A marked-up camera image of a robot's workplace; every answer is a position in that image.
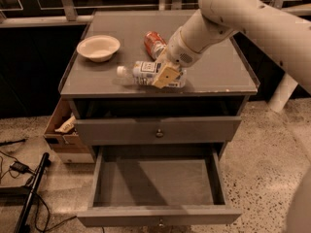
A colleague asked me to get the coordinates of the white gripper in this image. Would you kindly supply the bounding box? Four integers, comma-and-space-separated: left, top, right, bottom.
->
153, 27, 202, 88

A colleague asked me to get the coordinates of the blue plastic water bottle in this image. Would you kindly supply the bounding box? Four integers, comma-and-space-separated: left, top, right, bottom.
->
116, 60, 188, 89

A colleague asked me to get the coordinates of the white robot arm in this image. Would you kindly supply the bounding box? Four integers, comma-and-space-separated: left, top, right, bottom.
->
153, 0, 311, 93

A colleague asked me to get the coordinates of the grey drawer cabinet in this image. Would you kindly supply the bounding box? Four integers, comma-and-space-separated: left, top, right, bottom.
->
59, 11, 258, 154

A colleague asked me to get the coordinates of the grey top drawer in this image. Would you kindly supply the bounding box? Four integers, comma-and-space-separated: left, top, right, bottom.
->
75, 97, 241, 146

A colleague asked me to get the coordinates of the grey drawer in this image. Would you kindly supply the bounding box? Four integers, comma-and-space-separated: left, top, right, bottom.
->
75, 97, 241, 146
78, 144, 241, 227

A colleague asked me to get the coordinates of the round top drawer knob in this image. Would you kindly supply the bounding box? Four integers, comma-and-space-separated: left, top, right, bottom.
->
155, 129, 163, 138

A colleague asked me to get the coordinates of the round drawer knob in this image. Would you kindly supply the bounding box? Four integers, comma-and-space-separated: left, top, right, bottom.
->
155, 129, 163, 138
158, 218, 164, 227

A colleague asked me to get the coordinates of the grey middle drawer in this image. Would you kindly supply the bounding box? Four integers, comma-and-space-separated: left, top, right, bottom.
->
78, 144, 241, 227

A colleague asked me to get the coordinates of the round middle drawer knob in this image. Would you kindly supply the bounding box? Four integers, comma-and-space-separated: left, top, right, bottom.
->
158, 218, 164, 227

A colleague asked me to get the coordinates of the red soda can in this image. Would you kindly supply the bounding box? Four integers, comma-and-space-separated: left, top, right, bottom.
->
144, 31, 166, 60

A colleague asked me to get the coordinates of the white paper bowl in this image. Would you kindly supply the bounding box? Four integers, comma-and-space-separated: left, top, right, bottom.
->
77, 35, 121, 63

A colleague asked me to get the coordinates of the white support pole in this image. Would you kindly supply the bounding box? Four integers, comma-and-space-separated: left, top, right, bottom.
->
268, 74, 297, 113

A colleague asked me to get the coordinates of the cardboard box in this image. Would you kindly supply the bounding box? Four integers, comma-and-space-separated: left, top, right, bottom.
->
44, 99, 94, 163

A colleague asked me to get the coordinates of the black stand pole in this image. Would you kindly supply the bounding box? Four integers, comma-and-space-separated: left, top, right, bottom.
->
14, 152, 51, 233

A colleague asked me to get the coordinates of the black power adapter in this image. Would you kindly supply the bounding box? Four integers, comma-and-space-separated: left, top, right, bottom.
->
10, 162, 29, 174

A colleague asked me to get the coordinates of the black floor cable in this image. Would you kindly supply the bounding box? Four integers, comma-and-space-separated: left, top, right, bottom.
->
0, 138, 78, 233

